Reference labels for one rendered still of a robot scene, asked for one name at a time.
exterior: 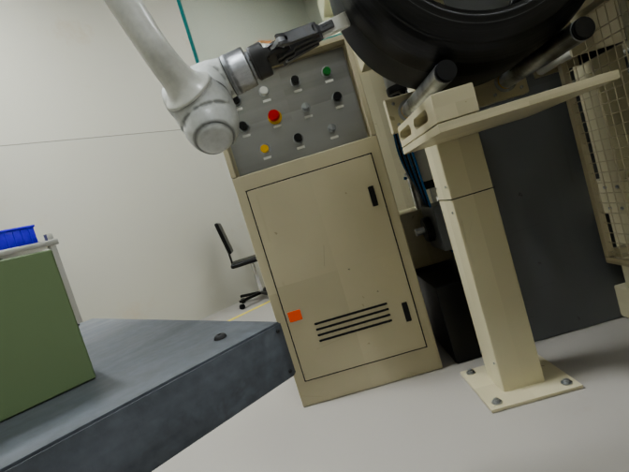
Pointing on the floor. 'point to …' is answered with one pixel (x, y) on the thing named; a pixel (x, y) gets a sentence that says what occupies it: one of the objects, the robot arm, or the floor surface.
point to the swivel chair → (241, 265)
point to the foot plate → (554, 381)
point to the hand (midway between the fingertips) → (333, 25)
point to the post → (485, 262)
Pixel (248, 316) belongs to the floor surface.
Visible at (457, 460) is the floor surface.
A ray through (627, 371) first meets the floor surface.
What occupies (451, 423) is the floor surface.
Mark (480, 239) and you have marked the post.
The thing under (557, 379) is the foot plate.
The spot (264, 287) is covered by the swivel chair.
